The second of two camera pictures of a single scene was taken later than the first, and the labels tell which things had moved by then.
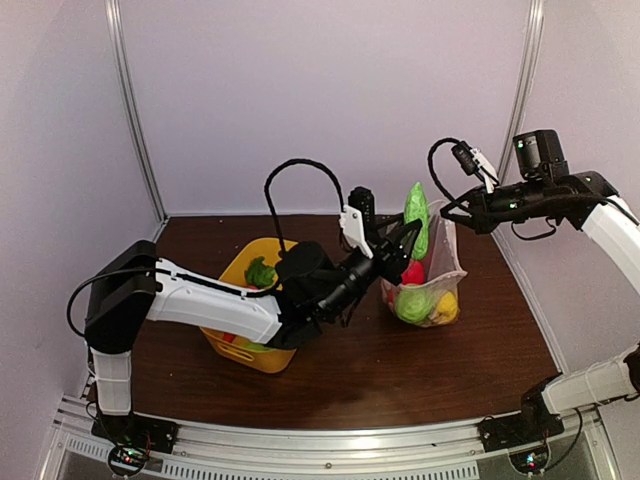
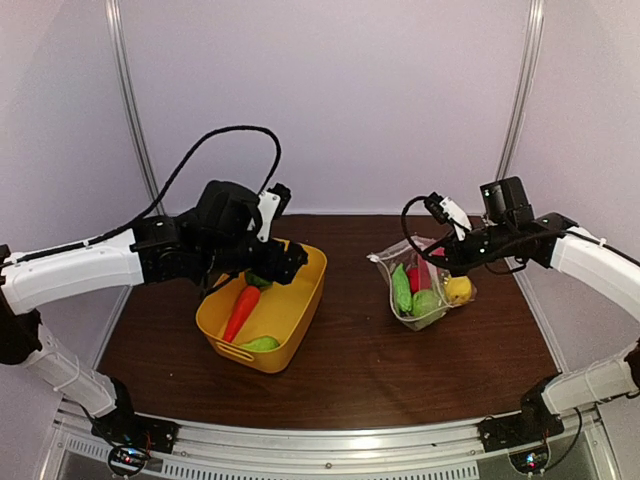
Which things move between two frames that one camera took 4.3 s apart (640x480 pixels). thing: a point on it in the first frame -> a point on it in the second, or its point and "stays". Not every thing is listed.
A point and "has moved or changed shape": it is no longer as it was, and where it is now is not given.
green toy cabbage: [413, 305] has moved or changed shape
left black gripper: [390, 253] -> [288, 266]
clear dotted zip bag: [428, 293] has moved or changed shape
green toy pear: [256, 346] stays
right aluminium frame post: [527, 78] stays
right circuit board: [531, 461] stays
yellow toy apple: [447, 306] -> [458, 289]
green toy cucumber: [415, 208] -> [402, 289]
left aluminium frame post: [114, 19] stays
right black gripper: [482, 218] -> [455, 260]
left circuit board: [127, 460] stays
